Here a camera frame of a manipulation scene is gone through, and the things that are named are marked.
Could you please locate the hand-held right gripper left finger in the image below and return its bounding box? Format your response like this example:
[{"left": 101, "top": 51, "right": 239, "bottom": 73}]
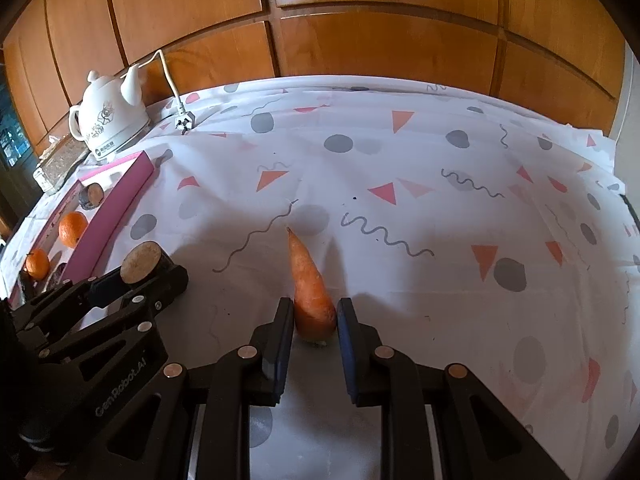
[{"left": 107, "top": 296, "right": 295, "bottom": 480}]

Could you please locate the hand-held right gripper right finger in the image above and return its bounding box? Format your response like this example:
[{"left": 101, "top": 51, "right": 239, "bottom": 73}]
[{"left": 336, "top": 297, "right": 571, "bottom": 480}]

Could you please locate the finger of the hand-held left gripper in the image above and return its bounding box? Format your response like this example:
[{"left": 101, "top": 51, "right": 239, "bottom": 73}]
[
  {"left": 37, "top": 262, "right": 190, "bottom": 362},
  {"left": 12, "top": 266, "right": 128, "bottom": 326}
]

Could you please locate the dark cut sugarcane piece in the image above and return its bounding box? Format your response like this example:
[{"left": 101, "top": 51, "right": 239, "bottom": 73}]
[
  {"left": 120, "top": 241, "right": 173, "bottom": 285},
  {"left": 78, "top": 183, "right": 106, "bottom": 209}
]

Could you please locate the carrot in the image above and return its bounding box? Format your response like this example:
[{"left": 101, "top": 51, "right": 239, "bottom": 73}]
[{"left": 286, "top": 226, "right": 337, "bottom": 345}]

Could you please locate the orange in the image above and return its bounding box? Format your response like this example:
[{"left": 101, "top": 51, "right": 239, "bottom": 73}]
[
  {"left": 25, "top": 249, "right": 51, "bottom": 281},
  {"left": 58, "top": 211, "right": 89, "bottom": 249}
]

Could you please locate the pink tray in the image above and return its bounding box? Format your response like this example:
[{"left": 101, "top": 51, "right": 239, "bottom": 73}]
[{"left": 7, "top": 151, "right": 155, "bottom": 311}]

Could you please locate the glittery tissue box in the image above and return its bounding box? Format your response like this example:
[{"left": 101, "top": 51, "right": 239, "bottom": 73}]
[{"left": 32, "top": 136, "right": 88, "bottom": 194}]

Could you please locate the printed white tablecloth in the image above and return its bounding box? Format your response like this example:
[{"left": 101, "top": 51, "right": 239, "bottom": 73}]
[{"left": 0, "top": 74, "right": 640, "bottom": 480}]

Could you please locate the white ceramic kettle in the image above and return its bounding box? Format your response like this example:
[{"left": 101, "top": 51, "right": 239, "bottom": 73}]
[{"left": 68, "top": 65, "right": 151, "bottom": 162}]

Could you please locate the dark glass panel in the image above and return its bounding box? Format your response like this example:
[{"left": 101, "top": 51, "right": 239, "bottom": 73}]
[{"left": 0, "top": 77, "right": 33, "bottom": 166}]

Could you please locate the white power cord with plug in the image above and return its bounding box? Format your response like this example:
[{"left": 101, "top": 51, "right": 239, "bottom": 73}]
[{"left": 122, "top": 49, "right": 197, "bottom": 136}]

